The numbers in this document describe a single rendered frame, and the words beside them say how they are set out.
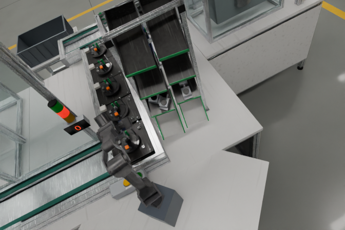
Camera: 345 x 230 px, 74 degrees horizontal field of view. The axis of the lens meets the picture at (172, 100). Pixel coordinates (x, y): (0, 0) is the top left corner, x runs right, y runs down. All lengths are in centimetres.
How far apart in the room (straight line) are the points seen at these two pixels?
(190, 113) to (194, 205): 49
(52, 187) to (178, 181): 79
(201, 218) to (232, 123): 57
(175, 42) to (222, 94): 72
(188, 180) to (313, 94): 178
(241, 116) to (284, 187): 94
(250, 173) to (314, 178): 105
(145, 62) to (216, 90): 78
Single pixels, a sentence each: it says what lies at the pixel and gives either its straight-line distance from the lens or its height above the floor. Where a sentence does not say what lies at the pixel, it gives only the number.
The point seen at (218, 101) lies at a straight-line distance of 158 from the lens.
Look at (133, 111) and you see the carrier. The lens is 156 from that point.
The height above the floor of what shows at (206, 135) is 86.
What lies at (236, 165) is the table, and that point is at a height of 86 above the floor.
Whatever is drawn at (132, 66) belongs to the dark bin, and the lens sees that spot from 98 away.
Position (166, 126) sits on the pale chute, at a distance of 134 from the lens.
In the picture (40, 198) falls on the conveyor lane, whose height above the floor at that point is 92.
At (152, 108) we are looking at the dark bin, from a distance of 121.
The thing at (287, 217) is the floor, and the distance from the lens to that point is 221.
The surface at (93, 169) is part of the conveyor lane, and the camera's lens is 156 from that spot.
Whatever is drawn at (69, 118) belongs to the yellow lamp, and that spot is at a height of 129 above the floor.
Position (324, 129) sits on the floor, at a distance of 255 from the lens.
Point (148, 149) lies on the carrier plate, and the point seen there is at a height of 97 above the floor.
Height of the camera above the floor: 215
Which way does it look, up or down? 52 degrees down
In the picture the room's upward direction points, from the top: 23 degrees counter-clockwise
